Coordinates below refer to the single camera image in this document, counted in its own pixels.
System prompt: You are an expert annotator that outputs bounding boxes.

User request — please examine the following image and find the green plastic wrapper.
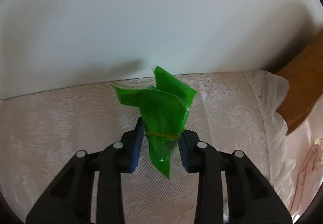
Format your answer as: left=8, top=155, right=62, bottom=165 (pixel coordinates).
left=112, top=66, right=197, bottom=179

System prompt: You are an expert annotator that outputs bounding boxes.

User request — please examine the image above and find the folded pink quilt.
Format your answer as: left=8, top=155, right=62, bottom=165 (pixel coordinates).
left=290, top=145, right=322, bottom=216

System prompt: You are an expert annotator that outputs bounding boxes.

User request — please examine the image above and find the white lace table cover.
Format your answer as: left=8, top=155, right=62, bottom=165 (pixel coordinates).
left=1, top=67, right=294, bottom=223

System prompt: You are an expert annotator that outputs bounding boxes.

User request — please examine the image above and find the orange wooden headboard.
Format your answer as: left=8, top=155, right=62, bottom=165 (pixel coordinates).
left=277, top=32, right=322, bottom=134

